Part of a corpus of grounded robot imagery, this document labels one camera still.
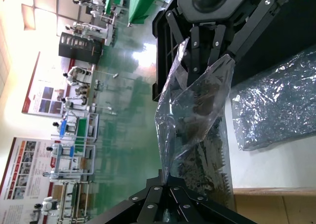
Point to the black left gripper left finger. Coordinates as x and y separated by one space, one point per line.
145 204

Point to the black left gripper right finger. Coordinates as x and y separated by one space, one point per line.
195 209

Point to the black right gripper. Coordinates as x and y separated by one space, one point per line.
209 4

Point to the silver antistatic bag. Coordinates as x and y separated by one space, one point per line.
170 95
279 105

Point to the black slotted plastic container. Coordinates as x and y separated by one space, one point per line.
284 36

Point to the brown cardboard box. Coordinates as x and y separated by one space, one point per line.
276 206

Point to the flat silver antistatic bag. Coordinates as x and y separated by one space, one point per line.
279 105

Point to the green covered table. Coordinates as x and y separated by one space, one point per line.
138 2

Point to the white humanoid robot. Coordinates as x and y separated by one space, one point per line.
48 205
76 74

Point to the green topped workbench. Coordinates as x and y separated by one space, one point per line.
82 127

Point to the black rack cabinet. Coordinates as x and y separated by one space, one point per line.
79 48

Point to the white frame workstation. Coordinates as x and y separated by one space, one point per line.
71 157

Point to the wall poster with photos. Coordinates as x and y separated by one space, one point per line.
22 164

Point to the red white wall poster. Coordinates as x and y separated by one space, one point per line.
42 95

